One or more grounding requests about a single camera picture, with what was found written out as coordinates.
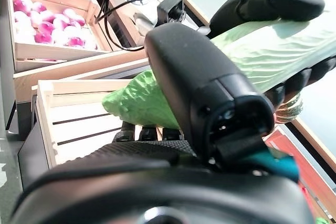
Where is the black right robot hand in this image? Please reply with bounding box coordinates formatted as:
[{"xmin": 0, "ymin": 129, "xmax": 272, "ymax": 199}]
[{"xmin": 10, "ymin": 22, "xmax": 316, "ymax": 224}]

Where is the wooden vegetable display shelf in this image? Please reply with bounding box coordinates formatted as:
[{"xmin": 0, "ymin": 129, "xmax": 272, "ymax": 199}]
[{"xmin": 5, "ymin": 49, "xmax": 336, "ymax": 224}]

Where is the napa cabbage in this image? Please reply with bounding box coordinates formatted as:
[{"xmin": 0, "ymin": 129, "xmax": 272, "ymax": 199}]
[{"xmin": 101, "ymin": 11, "xmax": 336, "ymax": 130}]

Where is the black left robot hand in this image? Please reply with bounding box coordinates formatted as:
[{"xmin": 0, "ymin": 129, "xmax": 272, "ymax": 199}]
[{"xmin": 208, "ymin": 0, "xmax": 336, "ymax": 106}]

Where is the purple white onion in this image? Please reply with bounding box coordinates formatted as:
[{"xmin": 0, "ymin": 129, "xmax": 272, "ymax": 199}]
[
  {"xmin": 28, "ymin": 10, "xmax": 44, "ymax": 27},
  {"xmin": 15, "ymin": 22, "xmax": 36, "ymax": 37},
  {"xmin": 51, "ymin": 28, "xmax": 69, "ymax": 46},
  {"xmin": 70, "ymin": 15, "xmax": 86, "ymax": 27},
  {"xmin": 13, "ymin": 0, "xmax": 34, "ymax": 16},
  {"xmin": 39, "ymin": 10, "xmax": 56, "ymax": 23},
  {"xmin": 62, "ymin": 7, "xmax": 79, "ymax": 20},
  {"xmin": 31, "ymin": 1, "xmax": 47, "ymax": 14},
  {"xmin": 67, "ymin": 37, "xmax": 86, "ymax": 48},
  {"xmin": 38, "ymin": 21, "xmax": 56, "ymax": 35},
  {"xmin": 64, "ymin": 26, "xmax": 82, "ymax": 38},
  {"xmin": 52, "ymin": 18, "xmax": 68, "ymax": 30},
  {"xmin": 34, "ymin": 31, "xmax": 55, "ymax": 44}
]

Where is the wooden carrot crate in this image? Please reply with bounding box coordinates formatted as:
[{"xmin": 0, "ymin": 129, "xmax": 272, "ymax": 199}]
[{"xmin": 264, "ymin": 118, "xmax": 336, "ymax": 224}]

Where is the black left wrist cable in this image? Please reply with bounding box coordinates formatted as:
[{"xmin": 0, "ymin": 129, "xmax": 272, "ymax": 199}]
[{"xmin": 96, "ymin": 0, "xmax": 153, "ymax": 51}]

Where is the wooden onion crate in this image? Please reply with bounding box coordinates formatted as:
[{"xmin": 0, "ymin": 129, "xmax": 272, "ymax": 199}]
[{"xmin": 6, "ymin": 0, "xmax": 112, "ymax": 74}]

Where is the green striped pumpkin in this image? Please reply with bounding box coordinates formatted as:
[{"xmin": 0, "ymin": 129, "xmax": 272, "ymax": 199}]
[{"xmin": 272, "ymin": 94, "xmax": 304, "ymax": 124}]

